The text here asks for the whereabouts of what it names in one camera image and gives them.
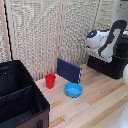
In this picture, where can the black air fryer drawer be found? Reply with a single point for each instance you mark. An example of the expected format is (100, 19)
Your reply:
(100, 66)

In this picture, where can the woven folding screen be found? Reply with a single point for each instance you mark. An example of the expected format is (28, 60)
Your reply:
(30, 30)

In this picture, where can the black air fryer body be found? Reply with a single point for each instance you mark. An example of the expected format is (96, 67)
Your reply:
(120, 65)

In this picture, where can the red plastic cup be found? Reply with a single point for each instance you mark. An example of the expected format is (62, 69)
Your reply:
(50, 81)

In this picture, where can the blue plastic bowl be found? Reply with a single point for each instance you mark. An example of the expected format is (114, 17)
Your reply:
(73, 90)

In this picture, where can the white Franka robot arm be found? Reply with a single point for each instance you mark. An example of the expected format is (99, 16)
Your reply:
(105, 41)

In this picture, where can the black fabric storage box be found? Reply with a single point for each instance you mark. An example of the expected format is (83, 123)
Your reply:
(20, 96)

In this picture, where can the dark blue book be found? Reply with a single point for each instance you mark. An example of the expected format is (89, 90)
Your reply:
(68, 70)

